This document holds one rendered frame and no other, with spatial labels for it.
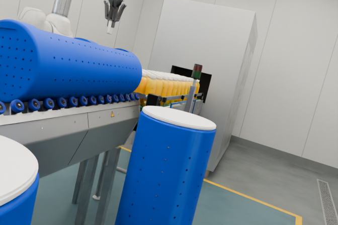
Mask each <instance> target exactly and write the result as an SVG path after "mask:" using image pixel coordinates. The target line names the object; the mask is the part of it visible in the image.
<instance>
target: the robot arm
mask: <svg viewBox="0 0 338 225"><path fill-rule="evenodd" d="M104 4H105V19H107V20H108V23H107V27H108V29H107V34H110V35H111V34H112V30H113V28H114V27H115V23H116V22H118V21H119V20H120V18H121V16H122V13H123V11H124V9H125V8H126V6H127V5H126V4H124V3H123V0H106V1H104ZM109 4H110V10H109ZM70 5H71V0H54V4H53V8H52V13H51V14H49V15H47V16H45V14H44V13H43V12H42V11H41V10H39V9H35V8H31V7H25V8H24V9H22V10H21V11H20V13H19V14H18V16H17V18H16V21H20V22H23V23H27V24H30V25H32V26H34V27H36V28H37V29H39V30H43V31H47V32H51V33H55V34H59V35H63V36H67V37H71V38H73V34H72V31H71V28H70V21H69V19H68V18H67V17H68V13H69V9H70ZM120 5H121V7H120V9H119V6H120ZM118 9H119V11H118Z"/></svg>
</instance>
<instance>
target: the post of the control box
mask: <svg viewBox="0 0 338 225"><path fill-rule="evenodd" d="M87 162H88V159H86V160H84V161H81V162H80V165H79V170H78V174H77V179H76V184H75V189H74V193H73V198H72V203H74V204H77V203H79V198H80V193H81V189H82V184H83V179H84V176H85V171H86V167H87Z"/></svg>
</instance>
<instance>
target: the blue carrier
mask: <svg viewBox="0 0 338 225"><path fill-rule="evenodd" d="M141 79H142V67H141V63H140V61H139V59H138V58H137V57H136V56H135V55H134V54H133V53H132V52H130V51H128V50H124V49H120V48H115V49H114V48H110V47H106V46H102V45H99V44H97V43H96V42H94V41H91V40H87V39H83V38H71V37H67V36H63V35H59V34H55V33H51V32H47V31H43V30H39V29H37V28H36V27H34V26H32V25H30V24H27V23H23V22H20V21H16V20H11V19H4V20H0V101H1V102H4V103H11V102H12V101H13V100H15V99H18V100H20V101H21V102H28V101H29V100H30V99H33V98H34V99H36V100H38V101H43V100H44V99H46V98H50V99H52V100H57V99H58V98H59V97H63V98H64V99H69V98H70V97H71V96H73V97H75V98H76V99H77V98H79V97H81V96H84V97H85V98H88V97H89V96H91V95H92V96H94V97H97V96H98V95H101V96H102V97H105V95H109V96H112V95H114V94H115V95H116V96H118V95H119V94H122V95H124V94H130V93H132V92H133V91H134V90H135V89H136V88H137V87H138V86H139V84H140V82H141Z"/></svg>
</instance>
